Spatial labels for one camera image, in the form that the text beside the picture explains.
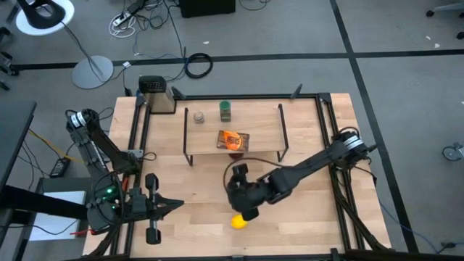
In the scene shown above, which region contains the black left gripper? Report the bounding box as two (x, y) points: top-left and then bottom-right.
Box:
(125, 173), (185, 246)

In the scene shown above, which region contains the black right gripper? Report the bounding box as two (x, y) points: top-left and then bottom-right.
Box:
(226, 162), (269, 222)

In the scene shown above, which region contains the orange brown spice packet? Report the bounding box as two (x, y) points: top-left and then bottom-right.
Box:
(216, 130), (251, 152)

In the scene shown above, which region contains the wooden shelf with black frame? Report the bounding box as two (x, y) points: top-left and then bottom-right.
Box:
(183, 103), (290, 167)

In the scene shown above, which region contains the green-lid spice jar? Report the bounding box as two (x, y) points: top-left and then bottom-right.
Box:
(218, 100), (233, 123)

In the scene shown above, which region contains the yellow lemon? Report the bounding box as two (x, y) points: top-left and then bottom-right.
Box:
(231, 213), (249, 230)

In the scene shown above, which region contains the metal box with black top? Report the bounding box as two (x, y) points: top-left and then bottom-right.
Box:
(138, 75), (178, 115)

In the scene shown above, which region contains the white box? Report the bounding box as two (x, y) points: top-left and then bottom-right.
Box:
(28, 191), (87, 242)

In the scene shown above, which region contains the black power adapter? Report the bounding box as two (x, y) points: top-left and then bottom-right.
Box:
(49, 157), (72, 178)

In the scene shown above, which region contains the floor lamp with round base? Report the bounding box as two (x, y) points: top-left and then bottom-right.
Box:
(14, 0), (115, 90)

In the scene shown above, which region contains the black desk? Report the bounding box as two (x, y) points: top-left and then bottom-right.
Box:
(0, 100), (94, 247)

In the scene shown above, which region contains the grey caster wheel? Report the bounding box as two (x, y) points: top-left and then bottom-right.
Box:
(442, 142), (464, 162)

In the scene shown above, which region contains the chair base with black wheels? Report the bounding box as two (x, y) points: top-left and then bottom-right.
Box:
(426, 0), (464, 40)

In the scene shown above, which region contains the black metal table frame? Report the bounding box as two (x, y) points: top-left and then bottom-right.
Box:
(85, 92), (394, 261)

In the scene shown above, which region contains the coiled black cable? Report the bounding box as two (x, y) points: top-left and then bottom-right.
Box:
(183, 52), (214, 80)

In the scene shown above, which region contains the yellow cable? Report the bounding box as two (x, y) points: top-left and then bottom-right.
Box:
(28, 128), (86, 164)

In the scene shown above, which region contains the blue cable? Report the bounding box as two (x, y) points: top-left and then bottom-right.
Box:
(378, 201), (440, 254)

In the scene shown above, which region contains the white power strip with cable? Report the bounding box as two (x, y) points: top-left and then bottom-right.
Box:
(108, 10), (137, 39)

